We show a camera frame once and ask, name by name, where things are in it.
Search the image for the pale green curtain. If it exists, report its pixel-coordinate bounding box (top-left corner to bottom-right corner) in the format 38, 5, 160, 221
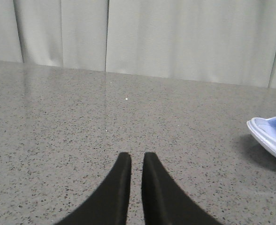
0, 0, 276, 88

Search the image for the light blue slipper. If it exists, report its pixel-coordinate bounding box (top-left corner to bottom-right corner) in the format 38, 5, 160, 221
246, 117, 276, 157

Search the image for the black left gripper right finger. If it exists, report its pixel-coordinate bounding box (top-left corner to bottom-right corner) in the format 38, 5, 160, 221
141, 152, 220, 225

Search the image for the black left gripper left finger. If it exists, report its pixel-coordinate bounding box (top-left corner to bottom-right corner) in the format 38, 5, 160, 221
57, 152, 131, 225

